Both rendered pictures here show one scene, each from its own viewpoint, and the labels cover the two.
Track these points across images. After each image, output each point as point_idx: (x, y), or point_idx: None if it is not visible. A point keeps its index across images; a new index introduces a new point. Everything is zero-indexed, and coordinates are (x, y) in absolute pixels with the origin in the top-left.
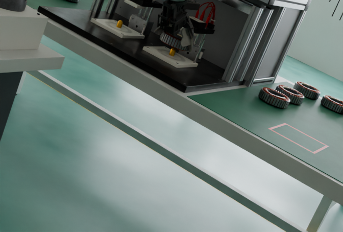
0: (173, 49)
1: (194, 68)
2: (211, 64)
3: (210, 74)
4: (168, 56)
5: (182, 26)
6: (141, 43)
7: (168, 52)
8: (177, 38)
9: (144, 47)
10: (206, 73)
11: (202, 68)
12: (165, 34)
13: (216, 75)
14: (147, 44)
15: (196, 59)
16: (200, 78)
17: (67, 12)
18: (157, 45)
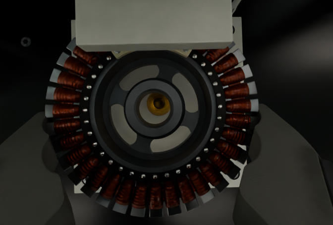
0: (163, 110)
1: (247, 61)
2: None
3: (300, 25)
4: (171, 147)
5: None
6: (24, 119)
7: (132, 83)
8: (201, 190)
9: (79, 192)
10: (294, 47)
11: (252, 3)
12: (118, 210)
13: (313, 4)
14: (33, 83)
15: (234, 12)
16: (327, 147)
17: None
18: (36, 14)
